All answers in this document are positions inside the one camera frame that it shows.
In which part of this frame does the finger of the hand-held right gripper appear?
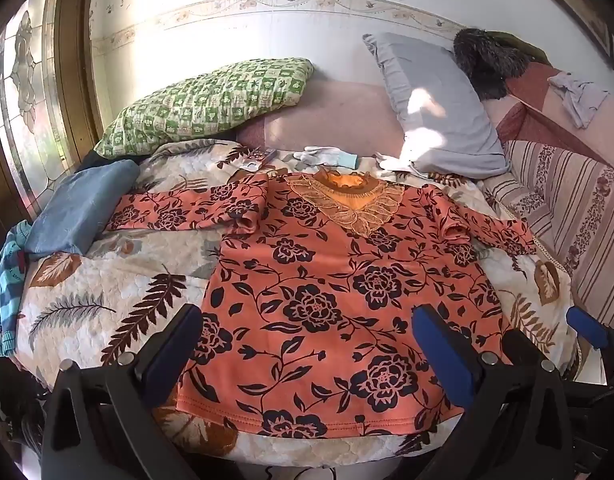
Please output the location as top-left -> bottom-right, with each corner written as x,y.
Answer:
566,306 -> 614,392

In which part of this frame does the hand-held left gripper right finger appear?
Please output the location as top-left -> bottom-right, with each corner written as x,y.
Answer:
411,304 -> 575,480

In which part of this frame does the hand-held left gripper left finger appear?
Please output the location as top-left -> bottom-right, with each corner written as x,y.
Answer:
39,302 -> 223,480

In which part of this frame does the orange floral shirt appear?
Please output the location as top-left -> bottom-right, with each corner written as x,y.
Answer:
104,170 -> 538,438

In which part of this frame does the leaf-print blanket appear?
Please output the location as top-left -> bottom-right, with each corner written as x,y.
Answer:
14,137 -> 583,466

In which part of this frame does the striped floral quilt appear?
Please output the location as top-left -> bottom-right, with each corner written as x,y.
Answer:
480,60 -> 614,331

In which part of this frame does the blue folded cloth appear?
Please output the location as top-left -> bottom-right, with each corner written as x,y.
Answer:
24,159 -> 142,261

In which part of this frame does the teal striped garment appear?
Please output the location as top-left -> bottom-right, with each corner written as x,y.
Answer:
0,220 -> 32,358

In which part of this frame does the small printed packet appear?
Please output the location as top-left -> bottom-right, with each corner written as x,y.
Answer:
239,149 -> 278,173

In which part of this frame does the light grey cloth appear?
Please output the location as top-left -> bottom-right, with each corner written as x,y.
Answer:
547,71 -> 610,130

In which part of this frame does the green checked pillow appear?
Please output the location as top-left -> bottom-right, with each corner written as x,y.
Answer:
94,57 -> 315,158

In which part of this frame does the pink striped pillow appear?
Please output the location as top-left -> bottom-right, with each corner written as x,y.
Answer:
237,77 -> 408,153

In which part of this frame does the dark fur garment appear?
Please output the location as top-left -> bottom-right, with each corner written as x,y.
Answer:
453,27 -> 530,101

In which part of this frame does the grey pillow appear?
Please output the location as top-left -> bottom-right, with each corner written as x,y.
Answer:
362,32 -> 510,181

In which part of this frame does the olive green garment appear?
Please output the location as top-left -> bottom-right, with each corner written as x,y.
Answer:
487,30 -> 553,63

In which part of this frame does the stained-glass window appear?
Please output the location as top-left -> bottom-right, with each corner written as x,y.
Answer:
0,0 -> 72,211

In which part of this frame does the wooden door frame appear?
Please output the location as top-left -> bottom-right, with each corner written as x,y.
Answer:
52,0 -> 102,171

